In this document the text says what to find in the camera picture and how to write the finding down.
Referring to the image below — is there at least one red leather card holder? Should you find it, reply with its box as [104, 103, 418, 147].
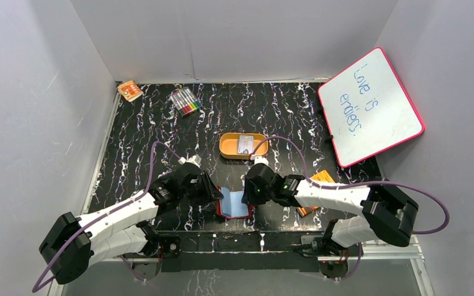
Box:
[216, 186, 253, 220]

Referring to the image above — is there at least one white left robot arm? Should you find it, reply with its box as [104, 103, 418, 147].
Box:
[39, 162, 223, 284]

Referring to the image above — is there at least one silver credit card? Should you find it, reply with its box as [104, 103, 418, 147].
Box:
[237, 134, 254, 155]

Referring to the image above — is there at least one small orange card box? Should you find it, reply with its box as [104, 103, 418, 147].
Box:
[117, 80, 143, 102]

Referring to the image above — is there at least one orange oval tray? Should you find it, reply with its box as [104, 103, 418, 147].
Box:
[219, 133, 269, 160]

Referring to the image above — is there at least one orange book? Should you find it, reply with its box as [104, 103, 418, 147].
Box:
[296, 170, 334, 218]

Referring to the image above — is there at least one pack of coloured markers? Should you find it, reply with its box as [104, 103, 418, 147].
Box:
[170, 87, 202, 117]

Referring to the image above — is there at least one pink framed whiteboard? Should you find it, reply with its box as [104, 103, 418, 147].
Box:
[318, 47, 425, 168]

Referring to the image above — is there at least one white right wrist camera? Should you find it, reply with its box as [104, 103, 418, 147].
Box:
[250, 154, 269, 166]

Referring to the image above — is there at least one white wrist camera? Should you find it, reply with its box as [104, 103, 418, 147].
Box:
[178, 154, 202, 167]
[250, 154, 269, 166]

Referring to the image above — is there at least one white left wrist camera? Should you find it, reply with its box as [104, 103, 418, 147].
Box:
[178, 154, 202, 167]

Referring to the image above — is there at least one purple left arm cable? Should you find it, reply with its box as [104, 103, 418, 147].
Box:
[31, 141, 186, 294]

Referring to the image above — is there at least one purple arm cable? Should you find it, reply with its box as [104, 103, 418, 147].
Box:
[31, 141, 186, 294]
[249, 135, 451, 236]

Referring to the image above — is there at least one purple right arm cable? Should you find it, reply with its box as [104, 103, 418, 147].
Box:
[249, 135, 451, 236]

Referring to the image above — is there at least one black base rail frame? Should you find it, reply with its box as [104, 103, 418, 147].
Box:
[57, 231, 426, 282]

